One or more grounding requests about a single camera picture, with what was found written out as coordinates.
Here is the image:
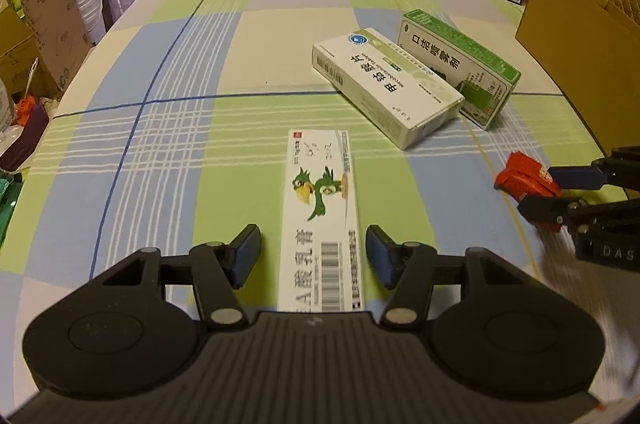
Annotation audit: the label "orange item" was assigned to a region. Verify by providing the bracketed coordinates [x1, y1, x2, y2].
[15, 94, 41, 125]

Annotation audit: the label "green medicine box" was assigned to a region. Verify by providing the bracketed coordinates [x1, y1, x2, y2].
[397, 9, 522, 132]

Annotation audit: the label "white medicine box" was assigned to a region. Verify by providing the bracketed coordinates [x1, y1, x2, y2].
[312, 27, 467, 151]

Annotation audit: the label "long white ointment box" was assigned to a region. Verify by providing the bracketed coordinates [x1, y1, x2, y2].
[276, 129, 363, 312]

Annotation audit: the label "dark maroon container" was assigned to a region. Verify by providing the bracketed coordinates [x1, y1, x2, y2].
[0, 106, 51, 172]

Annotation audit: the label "red sachet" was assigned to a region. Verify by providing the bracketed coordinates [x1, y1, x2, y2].
[494, 151, 563, 215]

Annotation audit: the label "green packets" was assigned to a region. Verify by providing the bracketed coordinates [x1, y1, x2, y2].
[0, 174, 23, 250]

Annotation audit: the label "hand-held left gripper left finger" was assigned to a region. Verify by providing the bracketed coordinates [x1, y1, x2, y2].
[102, 224, 263, 330]

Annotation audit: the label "olive cardboard box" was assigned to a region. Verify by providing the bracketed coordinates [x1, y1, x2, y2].
[0, 9, 61, 105]

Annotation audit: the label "brown quilted cushion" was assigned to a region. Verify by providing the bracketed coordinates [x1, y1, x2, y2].
[600, 0, 640, 25]

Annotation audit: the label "checked tablecloth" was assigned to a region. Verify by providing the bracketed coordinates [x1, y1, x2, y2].
[0, 0, 621, 355]

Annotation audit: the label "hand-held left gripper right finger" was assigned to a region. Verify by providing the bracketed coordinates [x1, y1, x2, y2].
[365, 224, 526, 330]

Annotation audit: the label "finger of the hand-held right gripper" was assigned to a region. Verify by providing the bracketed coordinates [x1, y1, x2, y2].
[549, 147, 640, 192]
[517, 196, 596, 235]

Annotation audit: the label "printed brown cardboard box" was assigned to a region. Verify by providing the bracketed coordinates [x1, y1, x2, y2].
[22, 0, 93, 97]

